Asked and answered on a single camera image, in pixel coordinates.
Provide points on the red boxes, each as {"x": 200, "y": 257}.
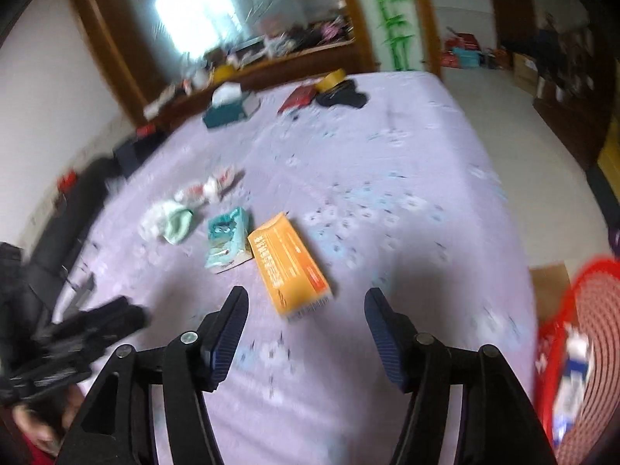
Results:
{"x": 462, "y": 51}

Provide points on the blue white carton box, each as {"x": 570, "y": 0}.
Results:
{"x": 574, "y": 387}

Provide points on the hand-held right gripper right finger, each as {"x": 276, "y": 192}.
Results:
{"x": 385, "y": 334}

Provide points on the flat red packet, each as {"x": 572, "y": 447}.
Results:
{"x": 298, "y": 98}

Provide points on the teal tissue box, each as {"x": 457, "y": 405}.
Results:
{"x": 227, "y": 109}

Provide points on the wood framed wall mirror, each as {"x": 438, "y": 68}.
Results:
{"x": 232, "y": 5}

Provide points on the crumpled red white wrapper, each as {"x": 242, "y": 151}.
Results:
{"x": 208, "y": 186}

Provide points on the bamboo print wall panel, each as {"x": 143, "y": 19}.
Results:
{"x": 392, "y": 14}

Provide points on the flat cardboard piece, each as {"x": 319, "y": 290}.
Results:
{"x": 550, "y": 290}

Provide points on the teal wet wipes packet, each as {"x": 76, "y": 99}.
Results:
{"x": 226, "y": 240}

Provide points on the wooden door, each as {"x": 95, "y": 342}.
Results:
{"x": 511, "y": 5}

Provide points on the yellow tape roll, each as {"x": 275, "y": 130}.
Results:
{"x": 330, "y": 80}

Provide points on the wooden sideboard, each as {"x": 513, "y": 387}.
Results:
{"x": 271, "y": 72}

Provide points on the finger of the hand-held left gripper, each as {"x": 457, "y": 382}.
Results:
{"x": 106, "y": 324}

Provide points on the small red object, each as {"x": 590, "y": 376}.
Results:
{"x": 68, "y": 180}

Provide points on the purple floral tablecloth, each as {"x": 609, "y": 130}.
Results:
{"x": 387, "y": 179}

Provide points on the orange carton box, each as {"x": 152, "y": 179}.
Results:
{"x": 288, "y": 266}

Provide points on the red plastic basket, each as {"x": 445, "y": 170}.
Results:
{"x": 600, "y": 310}

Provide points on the black pouch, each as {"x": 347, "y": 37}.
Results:
{"x": 344, "y": 97}

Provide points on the cardboard box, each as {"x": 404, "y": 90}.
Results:
{"x": 525, "y": 75}

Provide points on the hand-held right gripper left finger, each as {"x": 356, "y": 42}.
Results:
{"x": 227, "y": 339}

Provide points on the person's left hand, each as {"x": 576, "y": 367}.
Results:
{"x": 41, "y": 424}

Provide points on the dark bag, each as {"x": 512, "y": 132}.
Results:
{"x": 138, "y": 150}

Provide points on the white green plastic bag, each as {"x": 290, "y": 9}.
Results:
{"x": 169, "y": 220}

